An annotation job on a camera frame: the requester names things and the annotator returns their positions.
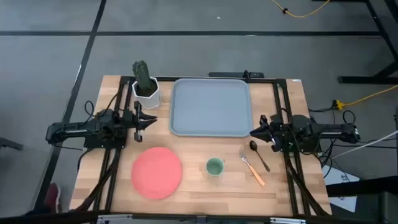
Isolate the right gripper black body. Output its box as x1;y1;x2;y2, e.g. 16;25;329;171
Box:
259;114;285;153

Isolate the white cable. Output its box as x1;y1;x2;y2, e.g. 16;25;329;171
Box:
330;129;398;160

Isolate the yellow cable with black knot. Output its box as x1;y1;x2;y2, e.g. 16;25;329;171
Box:
269;0;331;19

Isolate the white paper sheet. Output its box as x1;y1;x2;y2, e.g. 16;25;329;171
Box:
322;164;361;213

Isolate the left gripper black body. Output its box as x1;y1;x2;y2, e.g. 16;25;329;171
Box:
123;101;147;143

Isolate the black aluminium table frame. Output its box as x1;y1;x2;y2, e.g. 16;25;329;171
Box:
74;74;332;218

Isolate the white plant pot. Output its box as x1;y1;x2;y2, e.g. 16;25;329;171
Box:
131;77;162;110

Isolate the fork with orange handle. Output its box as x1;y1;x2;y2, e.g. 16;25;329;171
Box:
238;149;267;187

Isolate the grey plastic tray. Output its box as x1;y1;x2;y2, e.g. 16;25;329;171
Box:
169;77;253;138

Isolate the black cable bundle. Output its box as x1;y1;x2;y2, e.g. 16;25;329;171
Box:
307;105;358;180

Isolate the person's shoe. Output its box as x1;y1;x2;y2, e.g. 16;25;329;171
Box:
44;182;62;214

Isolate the yellow cable with plug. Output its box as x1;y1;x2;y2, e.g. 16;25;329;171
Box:
334;84;398;111

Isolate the black cable loop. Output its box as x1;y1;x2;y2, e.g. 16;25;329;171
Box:
83;100;95;119

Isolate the green cactus plant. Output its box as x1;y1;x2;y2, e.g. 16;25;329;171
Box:
132;60;154;91

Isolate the red round plate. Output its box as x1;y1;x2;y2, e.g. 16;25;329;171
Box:
131;146;183;200

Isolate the dark metal spoon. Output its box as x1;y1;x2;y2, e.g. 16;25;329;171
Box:
249;140;271;173

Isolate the green cup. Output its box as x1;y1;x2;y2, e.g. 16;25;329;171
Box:
206;157;225;177

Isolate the black table leg frame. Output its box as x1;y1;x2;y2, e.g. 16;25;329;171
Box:
312;0;398;85

